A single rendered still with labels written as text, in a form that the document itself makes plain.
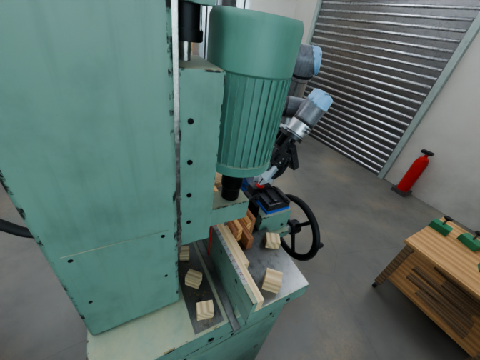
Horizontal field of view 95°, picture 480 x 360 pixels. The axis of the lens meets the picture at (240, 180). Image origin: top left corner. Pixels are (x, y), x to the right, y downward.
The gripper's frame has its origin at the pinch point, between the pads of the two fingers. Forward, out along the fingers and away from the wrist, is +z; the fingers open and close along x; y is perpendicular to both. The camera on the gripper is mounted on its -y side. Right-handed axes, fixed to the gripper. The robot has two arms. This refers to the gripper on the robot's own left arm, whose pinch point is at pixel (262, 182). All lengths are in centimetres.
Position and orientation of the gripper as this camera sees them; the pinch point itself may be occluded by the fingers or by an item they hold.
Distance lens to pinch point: 81.0
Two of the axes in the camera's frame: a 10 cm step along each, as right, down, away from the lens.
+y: -6.9, -2.7, -6.8
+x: 4.6, 5.7, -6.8
